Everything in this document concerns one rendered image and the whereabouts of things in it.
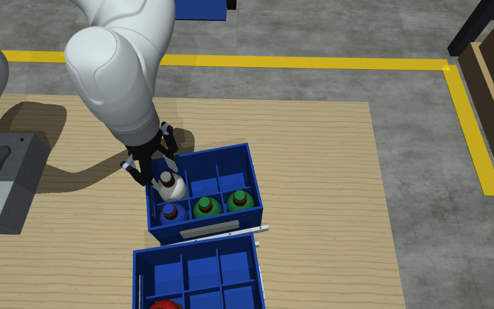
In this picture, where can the blue crate with dividers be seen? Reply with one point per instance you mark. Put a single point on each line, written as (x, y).
(215, 173)
(217, 273)

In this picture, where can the red bottle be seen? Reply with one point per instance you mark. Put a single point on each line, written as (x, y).
(166, 304)

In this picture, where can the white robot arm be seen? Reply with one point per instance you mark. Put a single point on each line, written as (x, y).
(113, 63)

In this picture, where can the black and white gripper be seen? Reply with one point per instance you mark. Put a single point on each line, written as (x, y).
(143, 154)

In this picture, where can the dark blue bottle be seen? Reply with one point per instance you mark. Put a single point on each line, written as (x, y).
(172, 213)

